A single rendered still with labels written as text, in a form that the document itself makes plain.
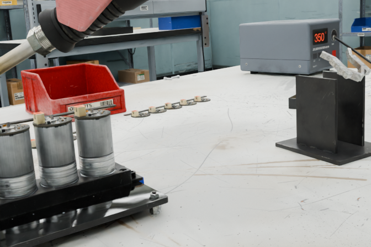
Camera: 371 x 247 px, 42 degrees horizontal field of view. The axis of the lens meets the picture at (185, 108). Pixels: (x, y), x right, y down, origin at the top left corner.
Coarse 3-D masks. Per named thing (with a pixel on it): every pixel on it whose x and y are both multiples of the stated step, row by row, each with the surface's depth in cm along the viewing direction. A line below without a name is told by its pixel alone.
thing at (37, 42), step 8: (32, 32) 25; (40, 32) 25; (32, 40) 25; (40, 40) 25; (48, 40) 25; (16, 48) 26; (24, 48) 26; (32, 48) 25; (40, 48) 25; (48, 48) 25; (8, 56) 26; (16, 56) 26; (24, 56) 26; (0, 64) 26; (8, 64) 26; (16, 64) 26; (0, 72) 26
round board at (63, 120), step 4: (56, 116) 33; (60, 116) 32; (64, 116) 33; (60, 120) 32; (64, 120) 31; (68, 120) 31; (36, 124) 31; (40, 124) 31; (44, 124) 31; (48, 124) 31; (52, 124) 30; (56, 124) 30; (60, 124) 31; (64, 124) 31
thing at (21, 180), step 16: (0, 144) 29; (16, 144) 29; (0, 160) 29; (16, 160) 29; (32, 160) 30; (0, 176) 30; (16, 176) 30; (32, 176) 30; (0, 192) 30; (16, 192) 30; (32, 192) 30
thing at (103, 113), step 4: (100, 112) 33; (104, 112) 33; (108, 112) 33; (76, 116) 32; (84, 116) 32; (88, 116) 32; (92, 116) 32; (96, 116) 32; (100, 116) 32; (104, 116) 32
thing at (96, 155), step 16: (96, 112) 33; (80, 128) 32; (96, 128) 32; (80, 144) 33; (96, 144) 32; (112, 144) 33; (80, 160) 33; (96, 160) 33; (112, 160) 33; (96, 176) 33
